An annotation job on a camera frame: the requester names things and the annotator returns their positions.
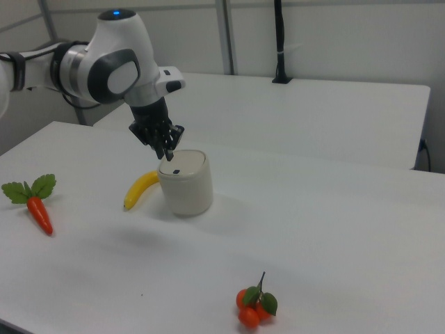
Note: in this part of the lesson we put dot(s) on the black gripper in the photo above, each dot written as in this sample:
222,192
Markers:
151,121

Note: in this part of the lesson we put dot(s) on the beige round bin lid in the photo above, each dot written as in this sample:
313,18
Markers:
184,163

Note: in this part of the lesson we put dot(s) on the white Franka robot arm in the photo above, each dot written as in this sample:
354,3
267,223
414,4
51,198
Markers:
114,69

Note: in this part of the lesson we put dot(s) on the beige cylindrical garbage bin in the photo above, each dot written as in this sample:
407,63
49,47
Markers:
189,195

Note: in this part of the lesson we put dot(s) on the yellow toy banana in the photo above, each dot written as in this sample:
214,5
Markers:
139,188

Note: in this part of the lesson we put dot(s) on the orange toy carrot green leaves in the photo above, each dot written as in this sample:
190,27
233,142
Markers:
40,212

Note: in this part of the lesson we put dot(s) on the black pole with clamp base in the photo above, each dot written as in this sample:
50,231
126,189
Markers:
280,41

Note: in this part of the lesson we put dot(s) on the toy tangerine cluster with leaves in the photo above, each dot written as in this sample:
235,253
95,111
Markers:
250,313

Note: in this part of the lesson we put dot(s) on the grey metal partition post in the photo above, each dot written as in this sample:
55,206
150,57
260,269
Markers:
227,38

